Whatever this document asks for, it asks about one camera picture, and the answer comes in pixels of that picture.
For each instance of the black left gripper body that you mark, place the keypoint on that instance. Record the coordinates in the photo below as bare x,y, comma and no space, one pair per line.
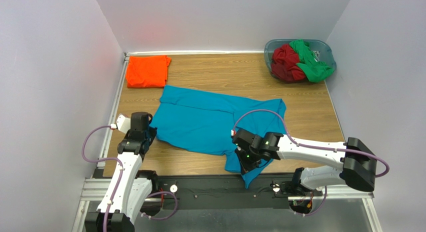
148,135

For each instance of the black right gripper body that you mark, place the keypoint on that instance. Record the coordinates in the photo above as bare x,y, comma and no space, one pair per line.
245,163

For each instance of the blue t shirt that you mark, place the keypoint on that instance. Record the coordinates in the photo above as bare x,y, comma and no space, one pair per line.
201,121

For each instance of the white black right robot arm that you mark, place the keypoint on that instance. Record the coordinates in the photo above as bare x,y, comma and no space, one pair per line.
348,163

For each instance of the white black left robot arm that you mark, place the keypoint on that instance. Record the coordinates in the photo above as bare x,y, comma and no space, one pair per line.
126,193

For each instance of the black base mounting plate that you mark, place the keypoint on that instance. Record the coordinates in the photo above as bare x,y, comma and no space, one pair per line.
220,192

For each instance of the folded orange t shirt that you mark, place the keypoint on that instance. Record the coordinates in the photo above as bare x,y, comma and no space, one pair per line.
147,72

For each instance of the dark red t shirt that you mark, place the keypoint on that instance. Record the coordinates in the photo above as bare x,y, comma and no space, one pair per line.
284,65

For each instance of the translucent teal plastic bin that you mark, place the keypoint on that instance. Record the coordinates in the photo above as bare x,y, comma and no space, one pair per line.
276,43

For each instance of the green t shirt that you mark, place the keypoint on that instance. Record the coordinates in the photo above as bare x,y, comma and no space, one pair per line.
309,52

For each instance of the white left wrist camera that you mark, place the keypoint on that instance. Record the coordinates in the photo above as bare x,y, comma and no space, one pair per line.
122,123

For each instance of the aluminium left side rail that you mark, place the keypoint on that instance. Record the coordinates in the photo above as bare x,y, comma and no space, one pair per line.
104,150

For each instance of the aluminium front frame rail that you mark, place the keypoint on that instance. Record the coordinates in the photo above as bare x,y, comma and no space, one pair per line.
94,189

